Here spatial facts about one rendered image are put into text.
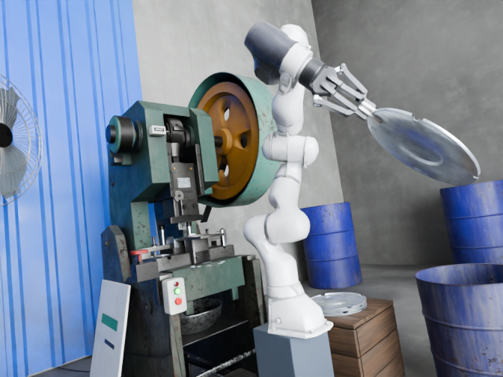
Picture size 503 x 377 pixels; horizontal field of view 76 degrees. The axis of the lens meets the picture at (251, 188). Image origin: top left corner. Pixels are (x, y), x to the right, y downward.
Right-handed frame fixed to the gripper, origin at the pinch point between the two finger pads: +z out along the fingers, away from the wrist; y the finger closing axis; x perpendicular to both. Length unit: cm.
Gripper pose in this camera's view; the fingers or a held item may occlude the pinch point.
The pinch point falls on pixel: (370, 114)
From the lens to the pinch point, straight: 89.6
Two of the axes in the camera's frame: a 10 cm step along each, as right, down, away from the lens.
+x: 1.0, 0.8, 9.9
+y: 6.0, -8.0, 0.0
